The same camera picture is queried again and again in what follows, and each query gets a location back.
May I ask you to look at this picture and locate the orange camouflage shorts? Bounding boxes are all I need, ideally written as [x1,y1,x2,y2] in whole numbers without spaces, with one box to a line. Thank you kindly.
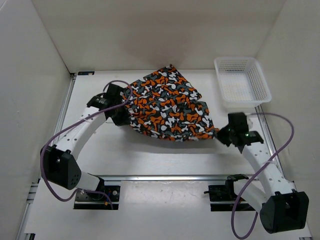
[123,64,218,142]

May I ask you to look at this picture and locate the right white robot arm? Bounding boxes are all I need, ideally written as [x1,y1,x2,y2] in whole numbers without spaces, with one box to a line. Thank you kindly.
[215,112,309,234]

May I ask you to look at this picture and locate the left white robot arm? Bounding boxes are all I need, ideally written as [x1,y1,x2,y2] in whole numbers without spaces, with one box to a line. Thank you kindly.
[40,80,133,202]

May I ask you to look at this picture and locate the blue corner label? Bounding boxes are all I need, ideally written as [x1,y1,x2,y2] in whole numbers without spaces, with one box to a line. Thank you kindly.
[77,71,95,76]

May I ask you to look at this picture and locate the white perforated plastic basket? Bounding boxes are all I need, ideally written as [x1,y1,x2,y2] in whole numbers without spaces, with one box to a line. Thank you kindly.
[214,56,272,111]

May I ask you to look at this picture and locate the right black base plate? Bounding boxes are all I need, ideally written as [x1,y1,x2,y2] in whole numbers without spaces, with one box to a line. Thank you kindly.
[204,184,259,212]

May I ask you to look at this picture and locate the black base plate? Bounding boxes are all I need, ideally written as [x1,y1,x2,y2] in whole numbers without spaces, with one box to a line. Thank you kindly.
[73,181,121,211]
[204,184,259,212]

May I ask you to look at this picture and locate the front aluminium rail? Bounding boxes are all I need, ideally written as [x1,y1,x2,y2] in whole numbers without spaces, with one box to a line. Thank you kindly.
[44,174,283,182]

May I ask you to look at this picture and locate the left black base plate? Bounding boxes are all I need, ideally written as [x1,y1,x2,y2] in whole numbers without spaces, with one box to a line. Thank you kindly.
[73,181,121,211]

